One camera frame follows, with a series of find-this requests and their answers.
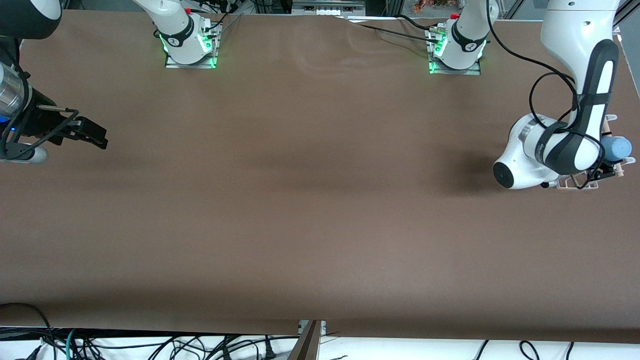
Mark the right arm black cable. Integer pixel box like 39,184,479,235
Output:
0,37,81,161

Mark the white wire cup rack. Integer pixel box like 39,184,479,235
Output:
556,114,637,190

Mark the long black table cable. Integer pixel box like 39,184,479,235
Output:
345,17,443,47

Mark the brown table support beam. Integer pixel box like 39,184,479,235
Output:
286,320,323,360

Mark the grey base cable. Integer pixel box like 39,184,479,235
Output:
207,11,243,36

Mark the small metal table bracket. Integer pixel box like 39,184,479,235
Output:
298,320,327,337

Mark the short black table cable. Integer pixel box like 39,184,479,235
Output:
396,14,441,33

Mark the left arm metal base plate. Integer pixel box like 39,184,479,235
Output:
428,25,482,76

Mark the blue plastic cup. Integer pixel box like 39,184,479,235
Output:
600,136,632,162

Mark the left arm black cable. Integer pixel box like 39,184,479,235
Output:
486,0,608,191

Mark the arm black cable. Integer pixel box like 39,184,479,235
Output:
0,37,81,161
486,0,608,191

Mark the orange background object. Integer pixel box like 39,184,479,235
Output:
413,0,453,14

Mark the brown table cover sheet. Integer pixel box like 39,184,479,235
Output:
0,9,640,345

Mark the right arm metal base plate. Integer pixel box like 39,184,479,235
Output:
164,20,219,70

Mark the thick black floor cable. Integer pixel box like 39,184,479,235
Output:
0,302,57,360

